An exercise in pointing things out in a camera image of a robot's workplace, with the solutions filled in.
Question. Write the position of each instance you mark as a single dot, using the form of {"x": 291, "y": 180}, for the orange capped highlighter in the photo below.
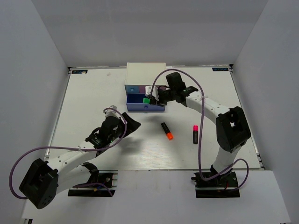
{"x": 167, "y": 131}

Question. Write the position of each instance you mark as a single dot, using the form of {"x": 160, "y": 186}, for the small light blue drawer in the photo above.
{"x": 132, "y": 89}

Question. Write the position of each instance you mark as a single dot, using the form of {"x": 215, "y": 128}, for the blue corner label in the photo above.
{"x": 220, "y": 69}
{"x": 79, "y": 71}

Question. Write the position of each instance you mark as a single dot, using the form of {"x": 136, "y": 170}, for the wide blue drawer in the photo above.
{"x": 135, "y": 103}

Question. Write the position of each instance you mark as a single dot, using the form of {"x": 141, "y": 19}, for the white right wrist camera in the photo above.
{"x": 152, "y": 92}

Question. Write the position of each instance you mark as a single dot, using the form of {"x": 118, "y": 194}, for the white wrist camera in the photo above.
{"x": 152, "y": 92}
{"x": 110, "y": 112}

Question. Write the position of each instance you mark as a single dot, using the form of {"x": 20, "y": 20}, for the pink drawer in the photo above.
{"x": 142, "y": 88}

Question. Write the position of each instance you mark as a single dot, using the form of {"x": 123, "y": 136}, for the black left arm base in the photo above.
{"x": 98, "y": 184}

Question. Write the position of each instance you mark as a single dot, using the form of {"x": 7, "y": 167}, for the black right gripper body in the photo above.
{"x": 167, "y": 95}

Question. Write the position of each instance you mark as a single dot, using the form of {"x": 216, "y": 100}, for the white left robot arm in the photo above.
{"x": 45, "y": 179}

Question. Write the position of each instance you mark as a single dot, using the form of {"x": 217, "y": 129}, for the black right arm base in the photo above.
{"x": 220, "y": 187}

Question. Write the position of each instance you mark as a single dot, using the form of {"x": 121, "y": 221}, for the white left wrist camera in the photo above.
{"x": 110, "y": 112}

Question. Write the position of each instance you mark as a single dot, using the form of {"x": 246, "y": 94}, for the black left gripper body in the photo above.
{"x": 120, "y": 132}

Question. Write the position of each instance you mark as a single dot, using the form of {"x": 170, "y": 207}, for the right blue corner label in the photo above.
{"x": 220, "y": 69}

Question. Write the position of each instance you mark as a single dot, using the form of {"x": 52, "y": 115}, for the pink capped highlighter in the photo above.
{"x": 195, "y": 134}

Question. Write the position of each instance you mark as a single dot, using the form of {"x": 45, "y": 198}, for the left blue corner label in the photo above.
{"x": 79, "y": 71}

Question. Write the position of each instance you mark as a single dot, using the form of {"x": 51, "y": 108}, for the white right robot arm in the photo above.
{"x": 232, "y": 129}

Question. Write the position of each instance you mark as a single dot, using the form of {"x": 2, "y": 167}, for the green capped highlighter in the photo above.
{"x": 146, "y": 100}

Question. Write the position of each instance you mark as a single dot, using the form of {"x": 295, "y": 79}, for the white drawer cabinet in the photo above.
{"x": 143, "y": 73}

